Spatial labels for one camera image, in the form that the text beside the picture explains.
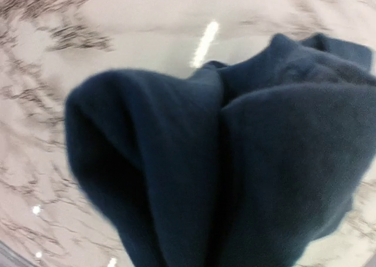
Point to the dark blue t-shirt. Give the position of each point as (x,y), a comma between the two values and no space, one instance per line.
(237,165)

